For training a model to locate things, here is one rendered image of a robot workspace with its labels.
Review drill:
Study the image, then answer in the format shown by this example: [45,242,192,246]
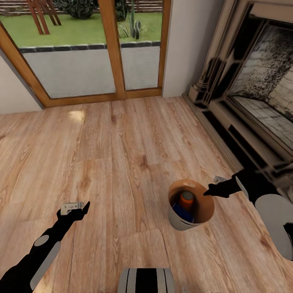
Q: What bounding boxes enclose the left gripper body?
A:
[56,209,83,229]

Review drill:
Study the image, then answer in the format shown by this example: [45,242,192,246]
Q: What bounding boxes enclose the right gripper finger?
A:
[204,190,213,196]

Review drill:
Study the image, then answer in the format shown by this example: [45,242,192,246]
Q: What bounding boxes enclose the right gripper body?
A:
[209,180,233,198]

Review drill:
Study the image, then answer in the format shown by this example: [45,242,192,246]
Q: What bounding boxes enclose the trash can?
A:
[168,179,215,232]

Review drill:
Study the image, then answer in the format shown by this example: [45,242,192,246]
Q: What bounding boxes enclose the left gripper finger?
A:
[82,202,90,216]

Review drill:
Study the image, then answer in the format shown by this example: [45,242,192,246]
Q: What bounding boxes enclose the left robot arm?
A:
[0,202,90,293]

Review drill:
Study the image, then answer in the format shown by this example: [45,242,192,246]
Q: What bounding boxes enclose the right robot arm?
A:
[204,170,293,260]

